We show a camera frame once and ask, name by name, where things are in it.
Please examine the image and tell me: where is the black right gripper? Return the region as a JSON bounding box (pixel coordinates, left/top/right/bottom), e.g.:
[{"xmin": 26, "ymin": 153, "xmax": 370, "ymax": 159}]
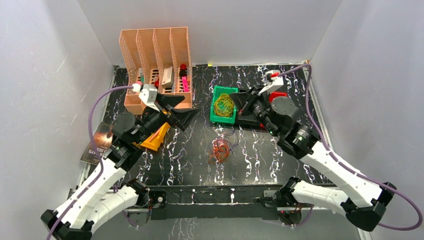
[{"xmin": 229, "ymin": 85, "xmax": 280, "ymax": 138}]

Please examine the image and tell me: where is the orange cable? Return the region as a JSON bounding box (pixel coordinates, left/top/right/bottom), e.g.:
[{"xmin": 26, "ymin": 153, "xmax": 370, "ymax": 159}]
[{"xmin": 206, "ymin": 137, "xmax": 231, "ymax": 165}]

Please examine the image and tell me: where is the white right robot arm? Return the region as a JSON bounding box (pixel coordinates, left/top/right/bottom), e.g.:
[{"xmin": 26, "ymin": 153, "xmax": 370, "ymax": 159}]
[{"xmin": 229, "ymin": 89, "xmax": 395, "ymax": 232}]

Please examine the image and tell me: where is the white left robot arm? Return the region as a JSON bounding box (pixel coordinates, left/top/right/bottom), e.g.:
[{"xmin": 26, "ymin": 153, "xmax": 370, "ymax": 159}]
[{"xmin": 40, "ymin": 93, "xmax": 198, "ymax": 240}]

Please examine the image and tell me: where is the black plastic bin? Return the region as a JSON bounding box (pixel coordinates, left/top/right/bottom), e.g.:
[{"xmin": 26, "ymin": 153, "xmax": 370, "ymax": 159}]
[{"xmin": 235, "ymin": 87, "xmax": 261, "ymax": 128}]

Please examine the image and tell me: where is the pink highlighter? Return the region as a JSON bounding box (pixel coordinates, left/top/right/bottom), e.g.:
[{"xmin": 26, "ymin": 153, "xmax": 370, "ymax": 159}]
[{"xmin": 181, "ymin": 76, "xmax": 190, "ymax": 92}]

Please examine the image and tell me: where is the green plastic bin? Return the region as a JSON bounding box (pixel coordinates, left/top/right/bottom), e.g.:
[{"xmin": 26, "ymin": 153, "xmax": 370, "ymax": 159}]
[{"xmin": 209, "ymin": 85, "xmax": 239, "ymax": 125}]

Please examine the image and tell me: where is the white box in organizer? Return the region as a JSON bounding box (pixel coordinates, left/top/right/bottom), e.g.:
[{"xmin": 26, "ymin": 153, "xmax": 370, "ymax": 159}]
[{"xmin": 161, "ymin": 66, "xmax": 175, "ymax": 88}]

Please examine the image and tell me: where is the red plastic bin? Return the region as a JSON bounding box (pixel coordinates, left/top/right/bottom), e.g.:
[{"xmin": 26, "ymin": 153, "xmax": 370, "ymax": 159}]
[{"xmin": 259, "ymin": 92, "xmax": 288, "ymax": 133}]

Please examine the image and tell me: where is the red black stamp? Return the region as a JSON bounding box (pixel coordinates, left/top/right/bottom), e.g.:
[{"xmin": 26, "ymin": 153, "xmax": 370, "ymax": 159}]
[{"xmin": 179, "ymin": 64, "xmax": 188, "ymax": 78}]

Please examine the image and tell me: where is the yellow plastic bin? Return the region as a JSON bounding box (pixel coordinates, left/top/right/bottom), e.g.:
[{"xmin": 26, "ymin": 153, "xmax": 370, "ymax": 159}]
[{"xmin": 130, "ymin": 113, "xmax": 171, "ymax": 151}]

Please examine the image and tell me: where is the peach desk file organizer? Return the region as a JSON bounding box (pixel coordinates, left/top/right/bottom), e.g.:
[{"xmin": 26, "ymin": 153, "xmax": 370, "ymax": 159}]
[{"xmin": 119, "ymin": 26, "xmax": 194, "ymax": 109}]

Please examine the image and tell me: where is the dark illustrated book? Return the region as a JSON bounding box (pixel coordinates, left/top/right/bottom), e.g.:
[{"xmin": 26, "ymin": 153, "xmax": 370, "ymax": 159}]
[{"xmin": 80, "ymin": 122, "xmax": 114, "ymax": 165}]

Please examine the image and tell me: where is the yellow cable coil in bin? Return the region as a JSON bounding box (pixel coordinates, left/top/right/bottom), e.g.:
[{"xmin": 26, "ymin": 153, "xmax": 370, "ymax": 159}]
[{"xmin": 213, "ymin": 93, "xmax": 235, "ymax": 118}]

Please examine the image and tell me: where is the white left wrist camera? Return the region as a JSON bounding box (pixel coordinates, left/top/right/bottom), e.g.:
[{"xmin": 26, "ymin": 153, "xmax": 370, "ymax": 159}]
[{"xmin": 132, "ymin": 83, "xmax": 160, "ymax": 112}]

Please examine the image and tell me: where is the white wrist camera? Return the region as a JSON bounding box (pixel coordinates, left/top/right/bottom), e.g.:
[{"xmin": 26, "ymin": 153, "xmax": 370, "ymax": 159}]
[
  {"xmin": 132, "ymin": 83, "xmax": 160, "ymax": 112},
  {"xmin": 258, "ymin": 70, "xmax": 284, "ymax": 96}
]

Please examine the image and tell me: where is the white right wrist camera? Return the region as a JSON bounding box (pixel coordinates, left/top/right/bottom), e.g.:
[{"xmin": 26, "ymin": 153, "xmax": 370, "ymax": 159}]
[{"xmin": 258, "ymin": 70, "xmax": 284, "ymax": 96}]

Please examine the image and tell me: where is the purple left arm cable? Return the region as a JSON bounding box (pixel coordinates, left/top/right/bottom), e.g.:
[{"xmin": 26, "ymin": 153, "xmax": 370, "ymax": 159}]
[{"xmin": 46, "ymin": 84, "xmax": 143, "ymax": 240}]

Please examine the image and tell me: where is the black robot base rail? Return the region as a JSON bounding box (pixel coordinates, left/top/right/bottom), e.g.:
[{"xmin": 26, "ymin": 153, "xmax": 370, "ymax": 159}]
[{"xmin": 117, "ymin": 180, "xmax": 316, "ymax": 229}]

